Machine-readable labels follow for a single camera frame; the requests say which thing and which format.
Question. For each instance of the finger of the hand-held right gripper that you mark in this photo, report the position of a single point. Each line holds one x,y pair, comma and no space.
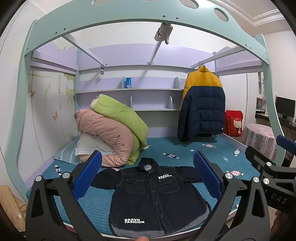
256,160
286,142

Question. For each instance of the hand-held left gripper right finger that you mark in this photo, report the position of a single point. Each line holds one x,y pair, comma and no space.
204,171

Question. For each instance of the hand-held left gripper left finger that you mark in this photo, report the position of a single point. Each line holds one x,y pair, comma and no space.
91,169

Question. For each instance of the dark denim jacket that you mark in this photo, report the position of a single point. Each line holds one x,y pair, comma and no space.
143,197

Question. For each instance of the table with pink printed cloth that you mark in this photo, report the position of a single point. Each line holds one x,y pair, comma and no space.
259,141

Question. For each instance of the white pillow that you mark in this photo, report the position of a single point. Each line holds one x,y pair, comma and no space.
87,143

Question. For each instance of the blue striped pillow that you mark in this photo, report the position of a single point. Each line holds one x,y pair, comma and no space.
67,155

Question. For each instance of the teal candy print bed sheet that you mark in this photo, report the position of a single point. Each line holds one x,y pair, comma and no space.
185,148

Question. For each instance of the dark desk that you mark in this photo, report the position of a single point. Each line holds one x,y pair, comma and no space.
263,117

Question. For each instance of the black computer monitor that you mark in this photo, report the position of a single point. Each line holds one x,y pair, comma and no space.
285,106

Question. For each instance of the pink quilt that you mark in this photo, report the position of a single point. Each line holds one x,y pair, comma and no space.
104,132

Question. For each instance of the red cartoon bag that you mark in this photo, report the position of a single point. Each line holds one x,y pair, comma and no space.
234,122

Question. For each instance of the green quilt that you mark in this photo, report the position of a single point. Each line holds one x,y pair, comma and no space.
120,113

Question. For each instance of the yellow and navy puffer jacket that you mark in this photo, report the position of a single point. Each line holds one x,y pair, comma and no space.
203,104

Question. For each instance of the small blue box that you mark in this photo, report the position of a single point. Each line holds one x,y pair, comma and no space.
128,83

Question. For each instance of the blue hanging tag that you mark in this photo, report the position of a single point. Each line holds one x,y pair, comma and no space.
102,71

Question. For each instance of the grey plush toy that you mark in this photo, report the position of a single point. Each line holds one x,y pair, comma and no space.
164,32

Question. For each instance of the small picture frame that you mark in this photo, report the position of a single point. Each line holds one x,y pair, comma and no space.
260,103

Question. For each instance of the purple wall shelf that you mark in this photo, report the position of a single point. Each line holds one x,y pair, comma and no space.
138,90

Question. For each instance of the mint green bunk bed frame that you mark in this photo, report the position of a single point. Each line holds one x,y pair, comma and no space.
115,17

